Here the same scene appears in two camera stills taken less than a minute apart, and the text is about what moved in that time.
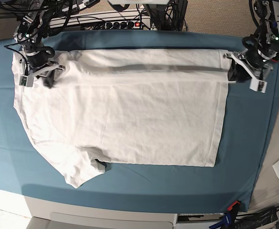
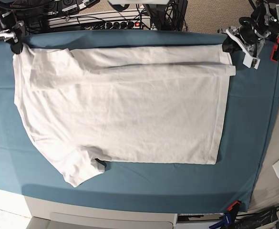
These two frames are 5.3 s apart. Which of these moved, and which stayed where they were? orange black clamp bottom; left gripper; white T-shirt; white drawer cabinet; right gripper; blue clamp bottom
Moved: right gripper; left gripper
Stayed: orange black clamp bottom; white drawer cabinet; blue clamp bottom; white T-shirt
